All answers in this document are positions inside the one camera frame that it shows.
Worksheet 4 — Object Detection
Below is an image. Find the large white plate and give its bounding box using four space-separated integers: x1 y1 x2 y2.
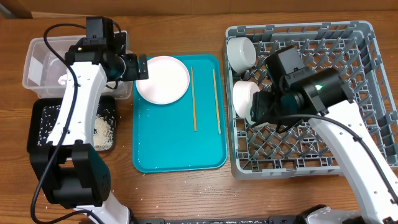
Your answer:
136 56 190 105

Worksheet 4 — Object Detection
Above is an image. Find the wooden chopstick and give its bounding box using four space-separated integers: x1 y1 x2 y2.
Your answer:
213 69 221 134
191 67 197 132

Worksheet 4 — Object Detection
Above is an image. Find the white bowl with rice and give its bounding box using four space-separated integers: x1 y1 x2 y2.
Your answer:
226 37 257 73

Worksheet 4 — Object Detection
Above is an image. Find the small white cup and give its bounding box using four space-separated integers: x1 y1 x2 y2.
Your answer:
246 116 269 129

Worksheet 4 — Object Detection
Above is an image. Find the white napkin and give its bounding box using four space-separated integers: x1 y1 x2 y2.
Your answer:
58 74 68 86

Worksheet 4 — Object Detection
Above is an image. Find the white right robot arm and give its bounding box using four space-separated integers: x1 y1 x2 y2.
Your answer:
251 45 397 223

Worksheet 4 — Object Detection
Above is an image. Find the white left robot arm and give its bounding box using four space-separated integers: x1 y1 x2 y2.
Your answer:
27 17 149 223

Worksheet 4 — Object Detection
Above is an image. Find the grey dishwasher rack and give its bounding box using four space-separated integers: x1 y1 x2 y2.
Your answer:
224 21 397 180

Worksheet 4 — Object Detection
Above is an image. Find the clear plastic waste bin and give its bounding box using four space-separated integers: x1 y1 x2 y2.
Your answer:
22 35 132 100

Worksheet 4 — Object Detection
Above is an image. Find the black food waste tray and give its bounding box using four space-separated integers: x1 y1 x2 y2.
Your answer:
27 96 116 151

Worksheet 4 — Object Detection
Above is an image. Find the pile of rice grains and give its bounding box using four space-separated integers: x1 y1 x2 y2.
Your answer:
35 104 116 151

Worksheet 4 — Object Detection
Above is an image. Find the teal serving tray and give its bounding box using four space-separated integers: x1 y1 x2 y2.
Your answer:
132 54 228 173

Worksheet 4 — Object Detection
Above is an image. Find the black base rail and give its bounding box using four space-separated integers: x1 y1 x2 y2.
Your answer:
131 215 297 224

